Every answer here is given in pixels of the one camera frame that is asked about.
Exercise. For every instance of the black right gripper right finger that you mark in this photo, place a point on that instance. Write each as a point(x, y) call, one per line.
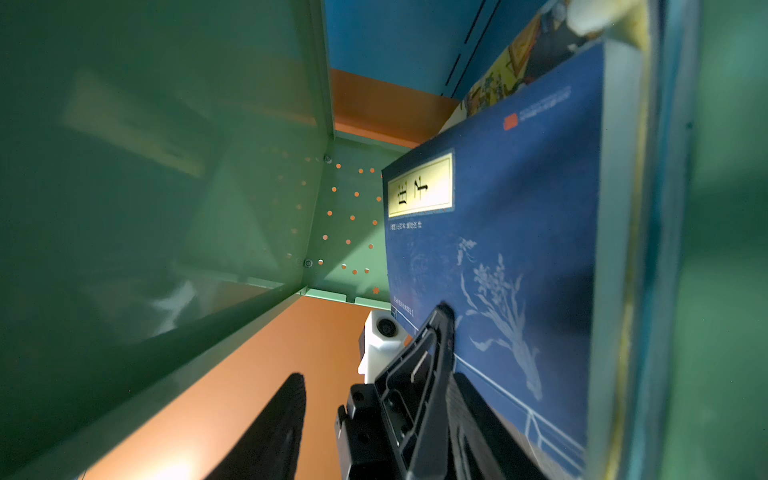
point(481, 446)

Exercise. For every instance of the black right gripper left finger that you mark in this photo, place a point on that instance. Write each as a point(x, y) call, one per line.
point(270, 447)

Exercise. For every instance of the yellow illustrated Chinese book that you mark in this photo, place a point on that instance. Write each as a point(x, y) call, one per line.
point(555, 33)

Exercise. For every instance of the green wooden two-tier shelf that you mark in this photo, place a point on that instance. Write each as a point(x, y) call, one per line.
point(176, 174)

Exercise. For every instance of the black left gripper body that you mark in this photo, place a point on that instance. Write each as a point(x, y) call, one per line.
point(375, 432)

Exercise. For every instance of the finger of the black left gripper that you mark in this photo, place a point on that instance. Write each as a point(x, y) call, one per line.
point(427, 363)

